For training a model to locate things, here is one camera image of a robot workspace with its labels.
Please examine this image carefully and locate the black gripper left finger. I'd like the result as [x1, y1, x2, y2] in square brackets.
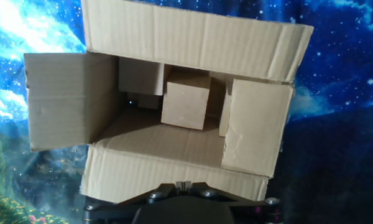
[82, 181, 185, 224]

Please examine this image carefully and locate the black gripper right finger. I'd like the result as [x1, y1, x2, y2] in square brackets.
[183, 181, 283, 224]

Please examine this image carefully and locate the small brown cardboard box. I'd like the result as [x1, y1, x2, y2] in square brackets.
[160, 73, 211, 131]
[117, 57, 165, 96]

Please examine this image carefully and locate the dark forest print cloth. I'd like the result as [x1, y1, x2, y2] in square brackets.
[0, 105, 373, 224]

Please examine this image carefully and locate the blue galaxy print cloth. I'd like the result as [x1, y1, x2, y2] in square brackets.
[0, 0, 373, 153]

